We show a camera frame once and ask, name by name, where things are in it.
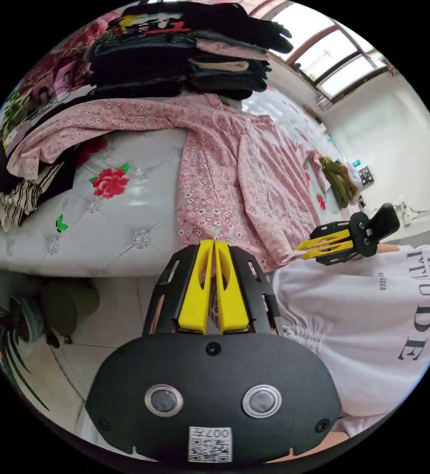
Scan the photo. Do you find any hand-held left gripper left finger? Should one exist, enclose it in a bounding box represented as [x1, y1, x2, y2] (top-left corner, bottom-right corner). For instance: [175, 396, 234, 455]
[179, 239, 215, 335]

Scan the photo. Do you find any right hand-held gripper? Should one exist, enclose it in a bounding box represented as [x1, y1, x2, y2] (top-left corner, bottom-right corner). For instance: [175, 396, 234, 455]
[294, 212, 381, 268]

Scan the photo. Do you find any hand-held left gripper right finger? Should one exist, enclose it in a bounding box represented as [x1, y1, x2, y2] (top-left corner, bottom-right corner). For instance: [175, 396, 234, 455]
[215, 241, 249, 332]

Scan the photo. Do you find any pink floral long sleeve shirt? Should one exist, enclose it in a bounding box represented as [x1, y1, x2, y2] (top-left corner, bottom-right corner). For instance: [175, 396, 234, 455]
[6, 92, 331, 276]

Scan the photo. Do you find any person's right hand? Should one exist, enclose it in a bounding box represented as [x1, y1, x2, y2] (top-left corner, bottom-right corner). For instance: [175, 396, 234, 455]
[376, 242, 409, 257]

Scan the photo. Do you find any person's left hand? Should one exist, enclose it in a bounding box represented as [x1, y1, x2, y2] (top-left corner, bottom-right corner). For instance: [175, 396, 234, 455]
[270, 429, 351, 464]

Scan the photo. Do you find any olive green garment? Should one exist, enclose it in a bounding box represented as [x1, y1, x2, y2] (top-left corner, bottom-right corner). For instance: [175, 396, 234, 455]
[318, 156, 358, 209]

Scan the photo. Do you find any person's body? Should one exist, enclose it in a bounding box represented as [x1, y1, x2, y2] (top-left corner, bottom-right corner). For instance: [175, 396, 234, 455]
[270, 242, 430, 434]

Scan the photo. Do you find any bed with white flowered quilt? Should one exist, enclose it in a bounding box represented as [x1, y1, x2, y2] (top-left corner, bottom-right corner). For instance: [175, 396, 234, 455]
[0, 11, 360, 279]

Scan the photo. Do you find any potted green plant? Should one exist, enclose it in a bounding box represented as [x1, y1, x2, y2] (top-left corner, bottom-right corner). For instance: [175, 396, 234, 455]
[0, 259, 53, 412]

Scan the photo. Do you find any heap of unfolded clothes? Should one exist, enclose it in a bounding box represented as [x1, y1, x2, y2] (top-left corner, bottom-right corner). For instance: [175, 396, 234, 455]
[0, 85, 86, 233]

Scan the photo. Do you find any pile of folded clothes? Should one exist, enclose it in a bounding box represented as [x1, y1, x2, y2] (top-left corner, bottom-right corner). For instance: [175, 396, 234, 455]
[88, 2, 295, 101]

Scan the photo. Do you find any window with brown frame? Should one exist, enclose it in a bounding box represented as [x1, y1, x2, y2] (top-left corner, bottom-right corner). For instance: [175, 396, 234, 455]
[269, 0, 397, 109]

